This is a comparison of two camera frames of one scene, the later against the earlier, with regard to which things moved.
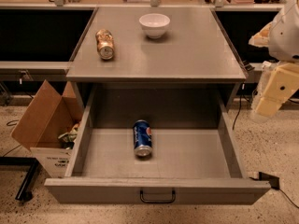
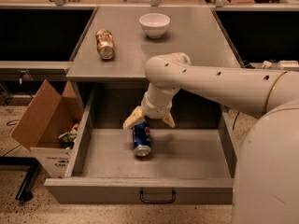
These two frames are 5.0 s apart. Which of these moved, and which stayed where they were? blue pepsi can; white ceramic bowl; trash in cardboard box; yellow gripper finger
Moved: yellow gripper finger
Stayed: white ceramic bowl; blue pepsi can; trash in cardboard box
